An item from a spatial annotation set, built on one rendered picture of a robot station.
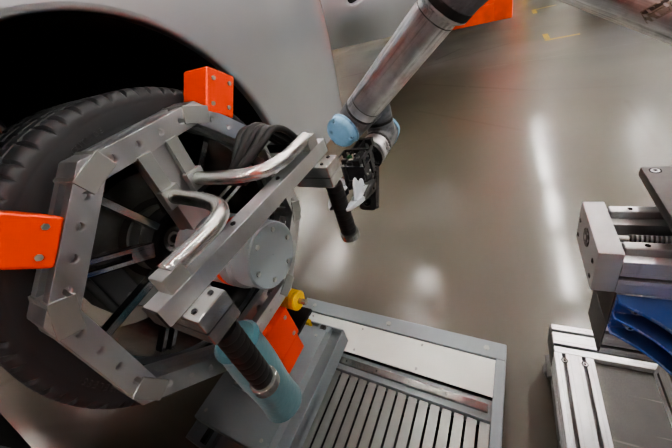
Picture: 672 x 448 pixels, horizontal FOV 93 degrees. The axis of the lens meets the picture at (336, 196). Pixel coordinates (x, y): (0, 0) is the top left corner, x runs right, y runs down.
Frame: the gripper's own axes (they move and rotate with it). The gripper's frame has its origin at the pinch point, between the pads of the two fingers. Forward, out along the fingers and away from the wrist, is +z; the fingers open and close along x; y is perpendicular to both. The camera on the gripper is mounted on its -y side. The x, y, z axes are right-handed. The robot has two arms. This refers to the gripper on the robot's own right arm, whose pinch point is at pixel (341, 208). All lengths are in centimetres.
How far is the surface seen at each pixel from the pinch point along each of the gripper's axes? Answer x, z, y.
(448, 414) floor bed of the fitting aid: 16, 4, -77
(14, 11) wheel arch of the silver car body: -30, 18, 49
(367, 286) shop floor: -30, -41, -83
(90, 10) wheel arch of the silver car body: -31, 8, 47
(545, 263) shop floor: 44, -70, -83
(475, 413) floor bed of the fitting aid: 24, 1, -76
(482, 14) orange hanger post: -3, -344, -22
